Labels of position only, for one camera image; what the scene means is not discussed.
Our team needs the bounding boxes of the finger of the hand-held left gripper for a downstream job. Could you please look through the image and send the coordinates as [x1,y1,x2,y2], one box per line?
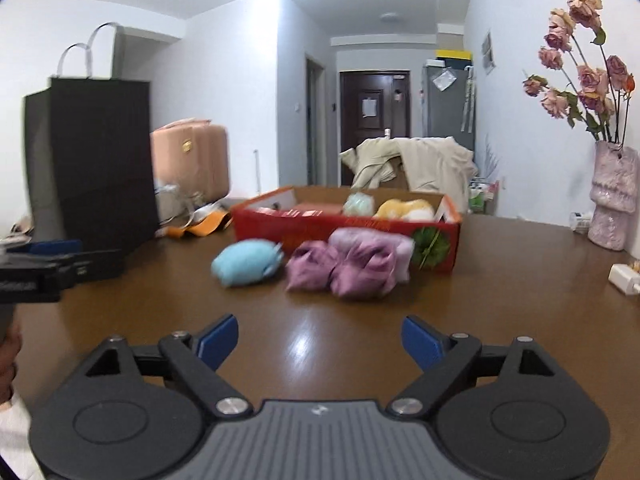
[7,240,83,257]
[55,249,125,288]

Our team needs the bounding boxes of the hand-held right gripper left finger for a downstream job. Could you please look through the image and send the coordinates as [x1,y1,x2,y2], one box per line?
[70,315,253,418]

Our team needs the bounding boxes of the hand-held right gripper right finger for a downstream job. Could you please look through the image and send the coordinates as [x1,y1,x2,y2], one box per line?
[387,316,571,418]

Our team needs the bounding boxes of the light blue plush toy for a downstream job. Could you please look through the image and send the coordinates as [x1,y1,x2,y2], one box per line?
[211,240,285,288]

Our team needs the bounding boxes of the pink cloth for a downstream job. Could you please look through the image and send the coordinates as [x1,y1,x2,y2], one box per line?
[327,227,416,302]

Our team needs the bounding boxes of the mauve cloth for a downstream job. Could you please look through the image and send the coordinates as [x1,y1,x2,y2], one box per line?
[285,240,342,294]

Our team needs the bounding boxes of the red cardboard box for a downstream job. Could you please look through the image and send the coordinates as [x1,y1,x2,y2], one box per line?
[231,186,462,274]

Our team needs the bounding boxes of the white and yellow sheep plush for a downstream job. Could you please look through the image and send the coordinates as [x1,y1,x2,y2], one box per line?
[375,199,435,222]

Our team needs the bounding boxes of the white plastic bag item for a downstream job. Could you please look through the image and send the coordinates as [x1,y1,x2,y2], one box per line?
[342,192,376,217]

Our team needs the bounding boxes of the person's left hand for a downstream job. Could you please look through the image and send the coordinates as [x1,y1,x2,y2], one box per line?
[0,322,24,402]

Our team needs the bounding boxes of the black paper bag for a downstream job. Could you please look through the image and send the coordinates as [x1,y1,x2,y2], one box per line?
[22,22,161,257]

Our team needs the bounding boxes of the pink suitcase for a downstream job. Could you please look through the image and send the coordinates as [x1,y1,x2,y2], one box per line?
[150,118,231,207]

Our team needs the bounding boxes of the small cluttered rack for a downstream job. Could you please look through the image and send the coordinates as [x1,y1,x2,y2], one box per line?
[467,179,499,214]

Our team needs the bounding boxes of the beige coat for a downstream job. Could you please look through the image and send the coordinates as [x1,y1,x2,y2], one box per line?
[340,136,479,197]

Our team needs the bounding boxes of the white charger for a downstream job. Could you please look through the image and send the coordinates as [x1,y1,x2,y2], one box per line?
[608,263,640,295]

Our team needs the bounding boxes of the grey refrigerator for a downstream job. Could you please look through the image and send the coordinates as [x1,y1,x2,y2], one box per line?
[424,59,476,149]

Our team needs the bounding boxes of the pink ceramic vase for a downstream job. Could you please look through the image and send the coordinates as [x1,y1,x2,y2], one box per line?
[587,141,640,252]

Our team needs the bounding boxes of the white folded umbrella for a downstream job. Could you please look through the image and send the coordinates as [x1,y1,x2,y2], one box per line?
[462,67,476,134]

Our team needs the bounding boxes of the dark brown door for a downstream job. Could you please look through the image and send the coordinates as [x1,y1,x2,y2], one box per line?
[340,70,411,141]

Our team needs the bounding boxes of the dried pink flowers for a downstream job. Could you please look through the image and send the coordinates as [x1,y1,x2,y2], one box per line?
[522,0,636,144]

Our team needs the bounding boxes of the white device with cables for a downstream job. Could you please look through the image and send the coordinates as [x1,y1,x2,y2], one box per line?
[155,184,202,222]

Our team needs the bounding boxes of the orange cable item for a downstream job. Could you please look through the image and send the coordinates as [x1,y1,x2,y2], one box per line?
[166,210,234,239]

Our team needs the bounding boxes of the side door frame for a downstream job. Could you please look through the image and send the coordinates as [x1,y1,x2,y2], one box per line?
[306,57,326,186]

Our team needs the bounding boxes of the wall poster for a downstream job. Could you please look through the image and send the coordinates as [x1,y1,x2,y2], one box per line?
[480,30,497,71]

